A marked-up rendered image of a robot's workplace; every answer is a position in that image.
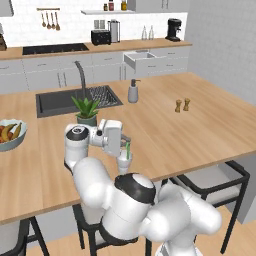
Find glass cup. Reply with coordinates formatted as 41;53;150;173
116;150;134;175

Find grey wall socket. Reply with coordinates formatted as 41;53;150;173
93;19;106;30

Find black stool with grey seat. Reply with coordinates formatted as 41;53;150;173
71;202;154;256
161;159;251;246
0;215;51;256

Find black coffee machine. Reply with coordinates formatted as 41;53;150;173
164;17;183;43

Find grey wall cupboard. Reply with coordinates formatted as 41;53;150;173
0;0;15;18
127;0;191;14

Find dark grey tap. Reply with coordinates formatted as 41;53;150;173
74;60;89;101

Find grey soap dispenser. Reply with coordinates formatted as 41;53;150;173
127;78;142;104

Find pale blue fruit bowl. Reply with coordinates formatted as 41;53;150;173
0;118;29;153

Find clear glass bottle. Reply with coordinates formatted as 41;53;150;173
147;24;156;41
140;25;149;41

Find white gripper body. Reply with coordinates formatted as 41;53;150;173
103;119;124;158

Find green plant in grey pot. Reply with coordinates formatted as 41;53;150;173
70;95;101;127

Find black hob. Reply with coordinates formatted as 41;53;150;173
21;42;90;56

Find open grey drawer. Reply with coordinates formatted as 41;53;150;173
123;49;168;73

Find steel kettle jug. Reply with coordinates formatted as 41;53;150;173
106;18;122;44

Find brown wooden shaker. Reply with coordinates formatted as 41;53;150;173
174;99;183;114
182;97;192;112

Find grey cupboard run with worktop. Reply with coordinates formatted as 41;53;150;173
0;37;194;96

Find yellow bananas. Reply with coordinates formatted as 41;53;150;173
0;122;23;143

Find green straw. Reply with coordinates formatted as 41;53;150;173
125;141;132;161

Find white wall shelf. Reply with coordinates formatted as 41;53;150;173
80;8;136;16

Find dark grey sink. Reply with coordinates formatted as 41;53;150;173
35;84;124;119

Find black toaster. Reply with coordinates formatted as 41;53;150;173
90;28;112;47

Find brown knife block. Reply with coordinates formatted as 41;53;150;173
0;22;9;52

